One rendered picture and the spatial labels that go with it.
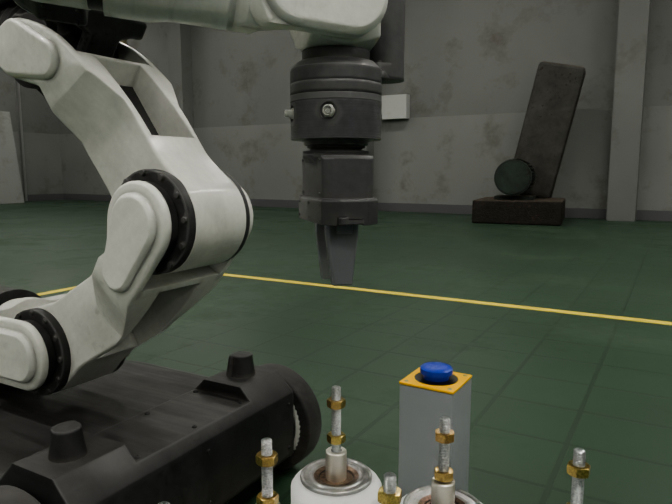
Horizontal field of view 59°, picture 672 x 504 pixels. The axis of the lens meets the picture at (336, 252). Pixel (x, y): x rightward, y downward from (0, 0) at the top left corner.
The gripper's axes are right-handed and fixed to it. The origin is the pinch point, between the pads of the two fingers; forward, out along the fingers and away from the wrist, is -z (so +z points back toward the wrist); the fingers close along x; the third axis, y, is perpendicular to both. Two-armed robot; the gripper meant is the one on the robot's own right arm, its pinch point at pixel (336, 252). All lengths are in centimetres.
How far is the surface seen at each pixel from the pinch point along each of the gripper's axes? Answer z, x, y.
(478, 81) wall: 123, 653, -391
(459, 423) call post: -22.3, 5.1, -17.2
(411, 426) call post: -23.0, 7.3, -11.9
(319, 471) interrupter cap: -23.7, 1.3, 1.4
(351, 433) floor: -49, 62, -22
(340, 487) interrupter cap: -23.6, -2.7, 0.3
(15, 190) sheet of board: -26, 1145, 255
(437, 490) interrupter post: -21.5, -9.4, -7.1
